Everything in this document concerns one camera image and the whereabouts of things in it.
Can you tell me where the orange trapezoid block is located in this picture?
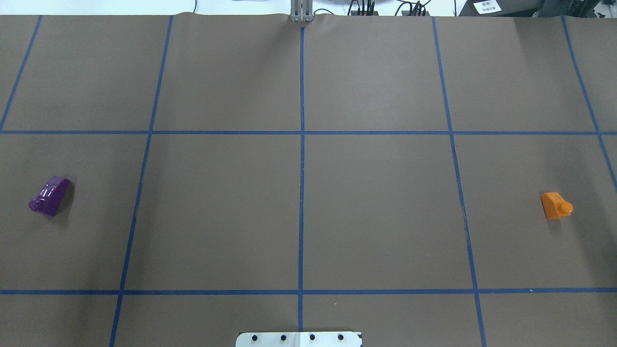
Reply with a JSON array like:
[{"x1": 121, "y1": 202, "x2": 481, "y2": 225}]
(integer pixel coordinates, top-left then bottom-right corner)
[{"x1": 540, "y1": 192, "x2": 574, "y2": 220}]

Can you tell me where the purple trapezoid block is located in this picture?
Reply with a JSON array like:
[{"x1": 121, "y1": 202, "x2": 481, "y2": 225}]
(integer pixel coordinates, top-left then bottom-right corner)
[{"x1": 28, "y1": 176, "x2": 71, "y2": 217}]

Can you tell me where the dark box with label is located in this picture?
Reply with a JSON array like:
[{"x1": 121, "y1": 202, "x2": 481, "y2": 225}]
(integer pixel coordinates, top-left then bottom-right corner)
[{"x1": 457, "y1": 0, "x2": 544, "y2": 17}]

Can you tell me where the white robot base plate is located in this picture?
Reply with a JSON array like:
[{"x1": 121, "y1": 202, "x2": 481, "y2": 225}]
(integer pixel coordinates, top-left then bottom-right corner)
[{"x1": 235, "y1": 331, "x2": 363, "y2": 347}]

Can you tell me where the black cable bundle left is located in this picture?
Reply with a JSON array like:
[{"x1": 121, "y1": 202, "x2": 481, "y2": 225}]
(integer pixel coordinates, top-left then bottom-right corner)
[{"x1": 348, "y1": 0, "x2": 381, "y2": 16}]

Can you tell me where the black cable bundle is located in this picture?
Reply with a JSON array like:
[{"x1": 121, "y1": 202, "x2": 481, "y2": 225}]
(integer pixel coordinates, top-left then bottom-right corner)
[
  {"x1": 348, "y1": 0, "x2": 381, "y2": 16},
  {"x1": 395, "y1": 0, "x2": 431, "y2": 17}
]

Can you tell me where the black cable bundle right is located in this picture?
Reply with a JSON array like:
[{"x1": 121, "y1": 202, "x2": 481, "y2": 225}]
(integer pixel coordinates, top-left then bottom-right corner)
[{"x1": 395, "y1": 0, "x2": 431, "y2": 17}]

